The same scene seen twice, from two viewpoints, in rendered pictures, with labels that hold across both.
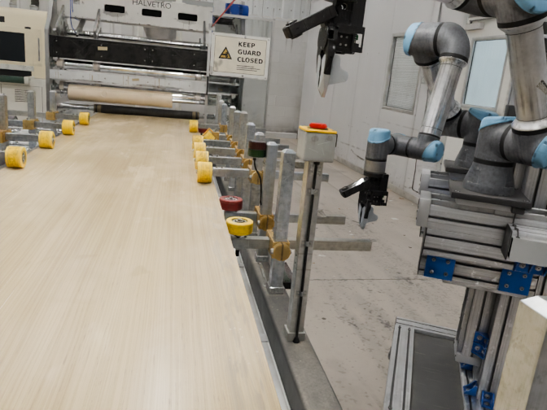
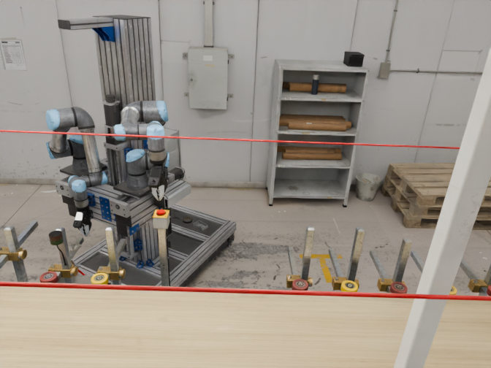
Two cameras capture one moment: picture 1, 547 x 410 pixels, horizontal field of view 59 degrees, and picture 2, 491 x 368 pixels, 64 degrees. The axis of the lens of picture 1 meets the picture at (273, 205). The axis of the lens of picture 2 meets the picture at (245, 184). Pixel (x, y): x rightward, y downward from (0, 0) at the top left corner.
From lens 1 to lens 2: 177 cm
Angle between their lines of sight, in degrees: 74
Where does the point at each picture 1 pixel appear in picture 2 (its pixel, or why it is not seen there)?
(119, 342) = (227, 323)
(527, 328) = (310, 233)
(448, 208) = (135, 201)
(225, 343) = (230, 296)
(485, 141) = (136, 166)
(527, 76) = not seen: hidden behind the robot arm
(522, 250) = (171, 201)
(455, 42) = (88, 120)
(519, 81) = not seen: hidden behind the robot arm
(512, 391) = (309, 243)
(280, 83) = not seen: outside the picture
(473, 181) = (136, 185)
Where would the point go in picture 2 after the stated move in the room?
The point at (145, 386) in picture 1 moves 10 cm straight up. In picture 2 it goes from (253, 315) to (253, 299)
